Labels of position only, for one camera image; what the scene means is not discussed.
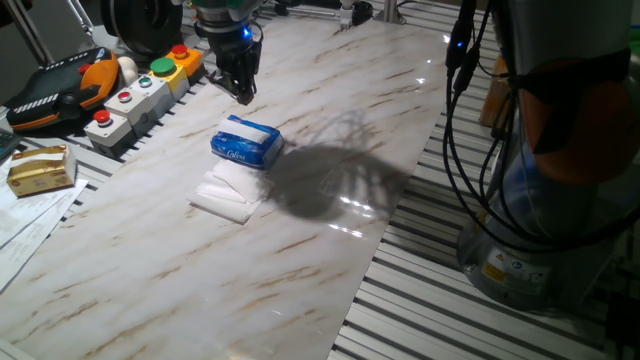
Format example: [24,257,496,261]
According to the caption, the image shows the blue plastic tissue pack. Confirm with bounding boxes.
[210,114,285,170]

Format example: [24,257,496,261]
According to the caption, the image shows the marble pattern table sheet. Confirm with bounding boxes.
[0,17,451,360]

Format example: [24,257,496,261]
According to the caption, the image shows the orange flat cardboard box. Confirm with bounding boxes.
[479,54,511,129]

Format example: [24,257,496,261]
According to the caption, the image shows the white egg shaped object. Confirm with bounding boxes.
[117,55,139,87]

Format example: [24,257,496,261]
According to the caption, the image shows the black spool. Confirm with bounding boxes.
[99,0,184,57]

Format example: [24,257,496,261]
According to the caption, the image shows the printed paper sheet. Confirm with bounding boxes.
[0,177,90,249]
[0,199,84,291]

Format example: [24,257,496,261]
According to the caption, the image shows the white box single red button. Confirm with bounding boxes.
[83,108,134,159]

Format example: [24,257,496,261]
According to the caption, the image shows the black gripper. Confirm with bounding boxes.
[205,23,264,105]

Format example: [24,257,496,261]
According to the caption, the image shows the white bracket with black knob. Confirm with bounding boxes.
[339,0,374,29]

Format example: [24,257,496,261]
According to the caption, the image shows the white box two small buttons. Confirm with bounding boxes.
[103,74,175,137]

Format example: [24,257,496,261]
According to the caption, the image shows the yellow box green button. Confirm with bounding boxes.
[148,57,192,102]

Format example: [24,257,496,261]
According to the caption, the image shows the orange black teach pendant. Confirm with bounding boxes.
[4,47,120,132]

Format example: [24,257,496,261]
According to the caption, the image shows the aluminium frame post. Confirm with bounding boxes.
[374,0,406,25]

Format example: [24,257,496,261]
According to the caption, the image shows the black cable with connectors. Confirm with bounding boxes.
[442,0,640,254]

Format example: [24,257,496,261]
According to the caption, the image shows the orange box red button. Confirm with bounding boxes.
[166,43,205,85]

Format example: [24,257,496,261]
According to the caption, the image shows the black keyboard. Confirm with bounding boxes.
[0,128,22,161]

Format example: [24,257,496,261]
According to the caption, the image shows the grey metal rod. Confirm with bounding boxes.
[67,0,96,31]
[4,0,54,66]

